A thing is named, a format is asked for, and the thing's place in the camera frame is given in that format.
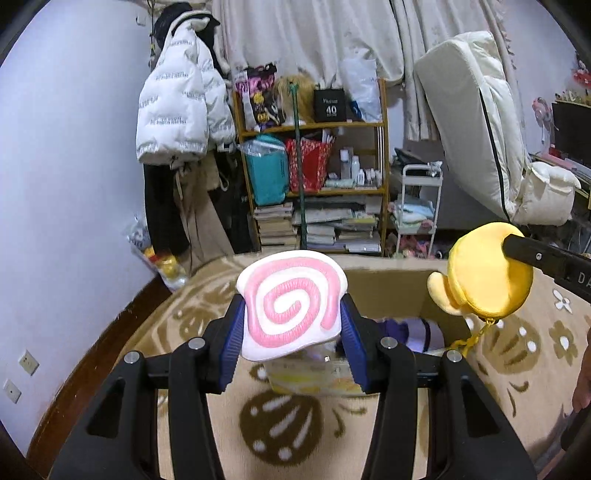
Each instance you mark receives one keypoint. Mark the pile of books and papers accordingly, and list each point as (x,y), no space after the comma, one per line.
(341,230)

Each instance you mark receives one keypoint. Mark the white trolley cart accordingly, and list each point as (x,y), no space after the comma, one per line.
(418,173)

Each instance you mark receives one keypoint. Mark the light blue folded cloth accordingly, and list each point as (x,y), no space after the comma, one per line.
(411,212)

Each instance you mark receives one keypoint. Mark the yellow plush coin purse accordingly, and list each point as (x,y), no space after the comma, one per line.
(480,272)

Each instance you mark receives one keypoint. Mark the cardboard box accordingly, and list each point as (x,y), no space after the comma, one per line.
(392,290)

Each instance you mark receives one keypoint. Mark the white wall socket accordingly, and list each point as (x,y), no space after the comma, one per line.
(12,391)
(28,362)

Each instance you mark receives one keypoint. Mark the cream padded armchair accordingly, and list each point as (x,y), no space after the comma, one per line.
(547,189)

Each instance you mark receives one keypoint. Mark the blonde wig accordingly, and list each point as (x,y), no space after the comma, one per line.
(304,104)

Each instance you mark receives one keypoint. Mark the black monitor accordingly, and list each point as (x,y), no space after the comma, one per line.
(572,129)

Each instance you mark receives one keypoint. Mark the black box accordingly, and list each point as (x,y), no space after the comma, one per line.
(330,108)

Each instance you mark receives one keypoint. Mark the black bag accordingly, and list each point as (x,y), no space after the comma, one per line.
(408,159)

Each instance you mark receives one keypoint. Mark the beige printed blanket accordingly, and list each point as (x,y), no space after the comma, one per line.
(286,429)

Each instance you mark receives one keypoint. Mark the white folded mattress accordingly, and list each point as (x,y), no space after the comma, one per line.
(466,92)

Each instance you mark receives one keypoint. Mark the beige coat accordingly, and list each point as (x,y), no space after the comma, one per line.
(198,221)

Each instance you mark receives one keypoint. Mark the pink swirl white plush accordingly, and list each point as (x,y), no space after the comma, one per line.
(286,304)

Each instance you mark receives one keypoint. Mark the red bag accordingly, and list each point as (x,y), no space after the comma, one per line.
(314,161)

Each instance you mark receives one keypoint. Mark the row of cosmetic bottles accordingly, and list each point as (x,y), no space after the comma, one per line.
(354,168)

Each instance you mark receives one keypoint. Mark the teal bag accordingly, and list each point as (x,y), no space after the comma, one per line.
(265,175)

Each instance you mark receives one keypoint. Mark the person's right hand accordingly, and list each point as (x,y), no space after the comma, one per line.
(582,378)

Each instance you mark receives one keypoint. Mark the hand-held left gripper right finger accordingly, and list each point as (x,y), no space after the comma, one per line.
(355,346)

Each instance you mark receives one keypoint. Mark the black coat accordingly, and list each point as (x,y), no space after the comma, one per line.
(159,207)

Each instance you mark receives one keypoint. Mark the white puffer jacket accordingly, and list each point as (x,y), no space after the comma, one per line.
(180,101)

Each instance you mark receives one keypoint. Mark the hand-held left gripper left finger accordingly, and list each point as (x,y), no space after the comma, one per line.
(233,332)

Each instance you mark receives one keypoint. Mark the green pole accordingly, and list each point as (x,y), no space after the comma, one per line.
(299,184)

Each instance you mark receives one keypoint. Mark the patterned tote bag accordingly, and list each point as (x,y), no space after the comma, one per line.
(258,92)

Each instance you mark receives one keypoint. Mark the purple-haired plush doll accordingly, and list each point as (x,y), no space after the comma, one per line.
(415,334)

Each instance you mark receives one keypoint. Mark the pink desk fan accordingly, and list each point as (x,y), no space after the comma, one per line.
(542,110)

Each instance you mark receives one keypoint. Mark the plastic bag of toys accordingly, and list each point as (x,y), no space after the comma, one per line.
(161,265)

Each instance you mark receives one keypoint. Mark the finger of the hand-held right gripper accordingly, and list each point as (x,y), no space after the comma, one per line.
(531,254)

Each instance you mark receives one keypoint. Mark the cream curtain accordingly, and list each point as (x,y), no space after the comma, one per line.
(300,37)

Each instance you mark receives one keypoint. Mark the stack of books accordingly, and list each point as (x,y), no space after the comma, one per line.
(274,226)

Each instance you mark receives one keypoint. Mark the wooden bookshelf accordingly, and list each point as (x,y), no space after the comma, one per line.
(332,125)

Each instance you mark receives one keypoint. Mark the pink plush toys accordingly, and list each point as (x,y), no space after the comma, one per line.
(413,244)

